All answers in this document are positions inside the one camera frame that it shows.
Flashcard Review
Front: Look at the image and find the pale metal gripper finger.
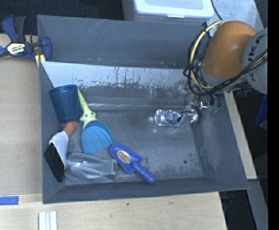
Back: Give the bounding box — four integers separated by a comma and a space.
178, 112, 199, 128
185, 101, 211, 113

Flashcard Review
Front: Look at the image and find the yellow and blue toy shovel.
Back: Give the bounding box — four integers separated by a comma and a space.
77, 87, 115, 155

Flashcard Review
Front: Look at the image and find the blue toy trowel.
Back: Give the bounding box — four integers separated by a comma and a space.
109, 142, 156, 184

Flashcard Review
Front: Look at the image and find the pale wood board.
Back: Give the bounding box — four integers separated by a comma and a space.
0, 57, 258, 197

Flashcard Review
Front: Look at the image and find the black and white brush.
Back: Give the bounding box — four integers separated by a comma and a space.
43, 120, 78, 183

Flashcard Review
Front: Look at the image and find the clear glass cup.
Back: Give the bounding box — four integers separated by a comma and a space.
154, 107, 194, 128

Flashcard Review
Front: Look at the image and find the dark blue plastic cup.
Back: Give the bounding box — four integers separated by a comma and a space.
48, 84, 83, 124

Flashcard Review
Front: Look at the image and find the clear plastic bottle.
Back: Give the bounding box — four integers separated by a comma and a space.
64, 151, 119, 184

